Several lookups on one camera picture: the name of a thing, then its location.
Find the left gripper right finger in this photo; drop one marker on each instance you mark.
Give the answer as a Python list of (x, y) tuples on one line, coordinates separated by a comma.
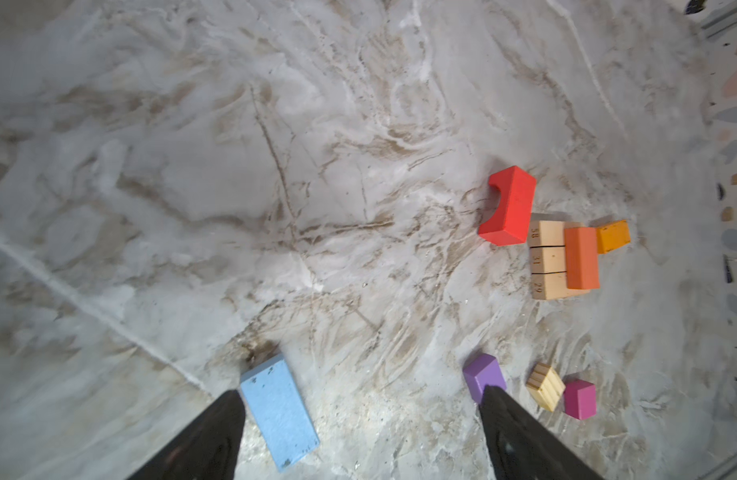
[(521, 448)]

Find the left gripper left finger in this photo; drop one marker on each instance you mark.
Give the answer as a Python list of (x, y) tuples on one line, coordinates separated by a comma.
[(206, 449)]

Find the light blue block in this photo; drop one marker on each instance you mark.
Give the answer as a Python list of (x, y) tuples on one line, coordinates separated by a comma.
[(279, 411)]

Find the natural wood block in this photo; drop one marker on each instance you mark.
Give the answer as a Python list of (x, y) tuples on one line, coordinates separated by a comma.
[(546, 233), (547, 260), (553, 286)]

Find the orange-red block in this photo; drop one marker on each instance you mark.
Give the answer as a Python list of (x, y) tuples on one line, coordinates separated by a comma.
[(582, 258)]

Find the red block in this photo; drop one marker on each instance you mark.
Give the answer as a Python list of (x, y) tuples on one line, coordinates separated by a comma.
[(510, 224)]

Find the yellow-orange block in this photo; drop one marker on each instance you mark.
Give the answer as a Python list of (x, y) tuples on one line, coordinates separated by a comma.
[(612, 236)]

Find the ridged natural wood cube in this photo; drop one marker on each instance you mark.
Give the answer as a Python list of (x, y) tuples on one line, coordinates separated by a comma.
[(546, 386)]

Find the magenta cube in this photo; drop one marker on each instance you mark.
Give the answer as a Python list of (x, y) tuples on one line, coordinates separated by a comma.
[(580, 399)]

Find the purple cube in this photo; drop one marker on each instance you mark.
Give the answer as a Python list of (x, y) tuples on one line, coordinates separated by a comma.
[(482, 372)]

